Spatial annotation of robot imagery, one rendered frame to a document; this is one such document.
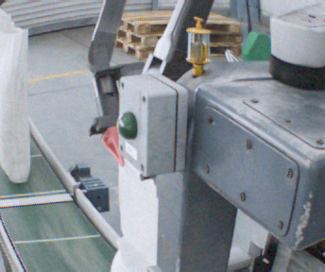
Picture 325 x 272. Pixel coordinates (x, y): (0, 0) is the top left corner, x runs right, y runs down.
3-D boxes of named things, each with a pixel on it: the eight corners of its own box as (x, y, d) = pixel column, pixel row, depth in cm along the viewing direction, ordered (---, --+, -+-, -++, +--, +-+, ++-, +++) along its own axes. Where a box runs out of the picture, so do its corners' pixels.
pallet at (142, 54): (114, 45, 698) (113, 34, 693) (208, 41, 744) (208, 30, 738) (139, 61, 628) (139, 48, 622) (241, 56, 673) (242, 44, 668)
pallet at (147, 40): (113, 35, 692) (114, 24, 687) (207, 29, 741) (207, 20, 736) (143, 48, 621) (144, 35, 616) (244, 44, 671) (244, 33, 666)
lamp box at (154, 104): (118, 152, 74) (120, 76, 71) (155, 147, 76) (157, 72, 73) (145, 178, 68) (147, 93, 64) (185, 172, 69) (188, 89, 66)
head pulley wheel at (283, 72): (255, 69, 74) (255, 51, 73) (303, 69, 78) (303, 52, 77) (295, 91, 67) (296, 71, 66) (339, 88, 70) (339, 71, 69)
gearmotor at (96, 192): (59, 187, 286) (58, 158, 281) (87, 184, 293) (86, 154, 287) (80, 215, 261) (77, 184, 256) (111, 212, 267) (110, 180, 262)
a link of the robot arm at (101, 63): (89, 59, 145) (91, 50, 136) (136, 46, 147) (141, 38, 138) (98, 106, 144) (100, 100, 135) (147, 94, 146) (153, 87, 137)
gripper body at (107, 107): (142, 119, 136) (132, 89, 138) (95, 125, 131) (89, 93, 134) (132, 133, 141) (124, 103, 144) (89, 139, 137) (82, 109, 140)
